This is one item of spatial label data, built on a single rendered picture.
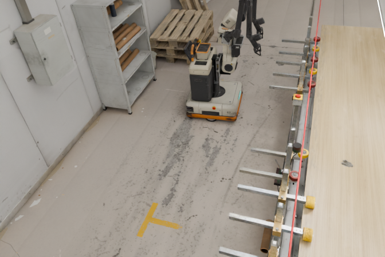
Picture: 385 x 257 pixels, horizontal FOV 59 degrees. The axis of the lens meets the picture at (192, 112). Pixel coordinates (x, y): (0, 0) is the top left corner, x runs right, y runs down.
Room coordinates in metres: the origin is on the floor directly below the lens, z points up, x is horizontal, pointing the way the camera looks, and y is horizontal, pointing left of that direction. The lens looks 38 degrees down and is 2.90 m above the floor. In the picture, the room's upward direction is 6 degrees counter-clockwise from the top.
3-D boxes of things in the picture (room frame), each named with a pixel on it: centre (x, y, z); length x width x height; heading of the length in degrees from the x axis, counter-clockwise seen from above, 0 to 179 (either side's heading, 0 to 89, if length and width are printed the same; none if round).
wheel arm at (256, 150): (1.94, -0.66, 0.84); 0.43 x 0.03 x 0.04; 68
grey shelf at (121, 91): (4.25, 0.89, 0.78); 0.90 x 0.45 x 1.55; 158
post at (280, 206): (1.25, -0.48, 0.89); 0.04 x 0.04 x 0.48; 68
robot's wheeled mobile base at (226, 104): (3.71, -0.32, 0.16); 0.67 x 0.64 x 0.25; 72
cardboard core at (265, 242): (1.69, -0.56, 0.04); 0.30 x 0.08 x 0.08; 158
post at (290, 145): (1.71, -0.67, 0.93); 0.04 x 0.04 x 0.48; 68
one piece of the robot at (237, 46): (3.62, -0.60, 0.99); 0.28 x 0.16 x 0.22; 162
